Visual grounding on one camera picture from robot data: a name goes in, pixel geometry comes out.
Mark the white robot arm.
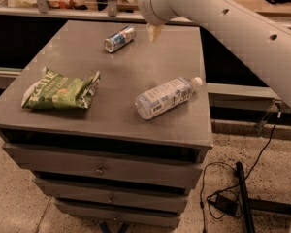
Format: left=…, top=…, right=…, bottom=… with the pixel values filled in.
left=127, top=0, right=291, bottom=109

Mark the redbull can blue silver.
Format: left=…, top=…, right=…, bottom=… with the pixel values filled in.
left=104, top=25, right=137, bottom=53

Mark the clear plastic water bottle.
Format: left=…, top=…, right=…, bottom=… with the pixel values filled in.
left=135, top=77, right=203, bottom=120

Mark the grey drawer cabinet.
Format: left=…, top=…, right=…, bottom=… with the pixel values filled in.
left=0, top=21, right=212, bottom=217

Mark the green kettle chips bag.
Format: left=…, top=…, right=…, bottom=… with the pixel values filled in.
left=21, top=67, right=100, bottom=110

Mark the top grey drawer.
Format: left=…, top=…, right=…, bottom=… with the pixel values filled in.
left=3, top=143, right=202, bottom=189

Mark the grey drawer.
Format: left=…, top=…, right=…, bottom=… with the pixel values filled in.
left=3, top=143, right=202, bottom=189
left=34, top=178, right=187, bottom=215
left=54, top=200, right=180, bottom=228

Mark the middle grey drawer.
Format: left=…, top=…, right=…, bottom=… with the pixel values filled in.
left=34, top=178, right=187, bottom=215

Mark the black floor bar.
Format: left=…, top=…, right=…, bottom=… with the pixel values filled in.
left=236, top=162, right=255, bottom=233

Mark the bottom grey drawer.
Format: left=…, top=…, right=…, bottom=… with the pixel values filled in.
left=54, top=200, right=180, bottom=228

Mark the black power adapter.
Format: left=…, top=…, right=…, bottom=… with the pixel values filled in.
left=214, top=194, right=238, bottom=216

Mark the metal window rail frame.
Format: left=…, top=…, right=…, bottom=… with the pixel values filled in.
left=0, top=0, right=291, bottom=28

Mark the black power cable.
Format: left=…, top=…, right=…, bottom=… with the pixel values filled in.
left=199, top=107, right=283, bottom=233

